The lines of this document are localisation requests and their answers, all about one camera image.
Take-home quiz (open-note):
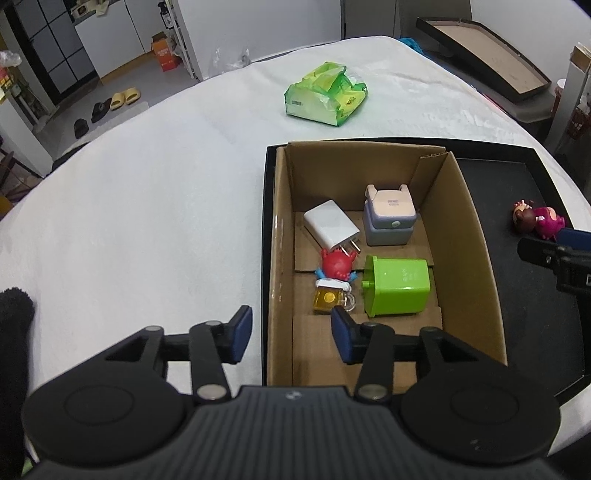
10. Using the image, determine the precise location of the black shallow tray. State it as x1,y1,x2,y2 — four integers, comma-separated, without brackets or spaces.
260,137,591,407

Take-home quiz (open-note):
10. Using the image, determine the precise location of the clear plastic bag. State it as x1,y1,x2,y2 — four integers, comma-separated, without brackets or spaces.
209,48,252,76

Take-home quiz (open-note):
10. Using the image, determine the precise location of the brown monkey figurine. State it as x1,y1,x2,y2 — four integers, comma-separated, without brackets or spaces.
512,200,537,233

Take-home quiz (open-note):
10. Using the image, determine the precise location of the brown cardboard box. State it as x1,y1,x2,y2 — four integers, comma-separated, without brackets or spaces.
262,139,507,387

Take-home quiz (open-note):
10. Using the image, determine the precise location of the orange box on floor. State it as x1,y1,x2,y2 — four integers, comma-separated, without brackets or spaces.
151,32,181,72

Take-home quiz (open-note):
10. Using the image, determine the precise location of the pink bear figurine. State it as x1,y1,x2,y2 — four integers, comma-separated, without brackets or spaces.
533,207,566,240

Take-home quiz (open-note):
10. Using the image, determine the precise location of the pink grey cube charger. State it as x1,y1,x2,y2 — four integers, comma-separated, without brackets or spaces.
363,184,417,247

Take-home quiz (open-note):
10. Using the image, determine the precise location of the black slippers pair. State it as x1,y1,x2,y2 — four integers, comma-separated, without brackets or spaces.
73,99,111,140

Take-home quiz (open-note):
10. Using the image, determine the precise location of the green cube charger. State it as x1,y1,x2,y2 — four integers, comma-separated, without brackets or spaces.
362,255,431,317

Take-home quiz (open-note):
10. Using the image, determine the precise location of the framed corkboard picture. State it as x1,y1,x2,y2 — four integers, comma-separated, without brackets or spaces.
416,17,551,103

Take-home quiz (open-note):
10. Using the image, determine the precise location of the black fuzzy left sleeve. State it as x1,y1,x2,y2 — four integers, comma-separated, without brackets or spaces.
1,288,35,479

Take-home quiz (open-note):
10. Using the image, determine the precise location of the white cabinet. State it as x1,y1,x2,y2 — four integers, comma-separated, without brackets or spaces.
74,1,163,78

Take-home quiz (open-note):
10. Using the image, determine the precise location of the yellow slippers pair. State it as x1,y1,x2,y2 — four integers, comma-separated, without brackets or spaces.
109,87,141,111

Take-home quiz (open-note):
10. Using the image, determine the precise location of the white wall charger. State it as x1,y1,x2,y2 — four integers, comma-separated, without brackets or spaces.
304,200,362,254

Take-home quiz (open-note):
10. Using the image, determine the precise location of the red crab keychain figurine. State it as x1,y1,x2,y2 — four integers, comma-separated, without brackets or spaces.
312,249,358,314

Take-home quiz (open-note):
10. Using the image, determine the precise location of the green tissue pack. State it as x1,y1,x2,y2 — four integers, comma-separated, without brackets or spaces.
283,62,368,127

